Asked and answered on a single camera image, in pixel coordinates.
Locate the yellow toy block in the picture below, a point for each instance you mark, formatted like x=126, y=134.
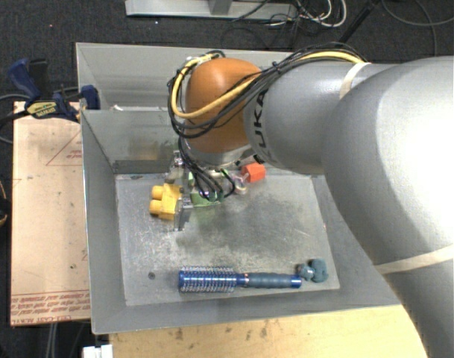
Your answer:
x=165, y=202

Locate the blue round hairbrush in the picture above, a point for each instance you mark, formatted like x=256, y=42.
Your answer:
x=211, y=280

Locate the grey metal bin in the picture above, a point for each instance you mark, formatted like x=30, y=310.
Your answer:
x=249, y=229

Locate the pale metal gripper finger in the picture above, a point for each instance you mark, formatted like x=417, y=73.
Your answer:
x=182, y=218
x=176, y=172

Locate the dark teal rubber toy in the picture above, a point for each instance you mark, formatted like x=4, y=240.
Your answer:
x=317, y=270

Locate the orange block with metal loop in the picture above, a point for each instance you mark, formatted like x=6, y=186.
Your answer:
x=253, y=172

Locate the brown cardboard board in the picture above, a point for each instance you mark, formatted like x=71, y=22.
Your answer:
x=47, y=215

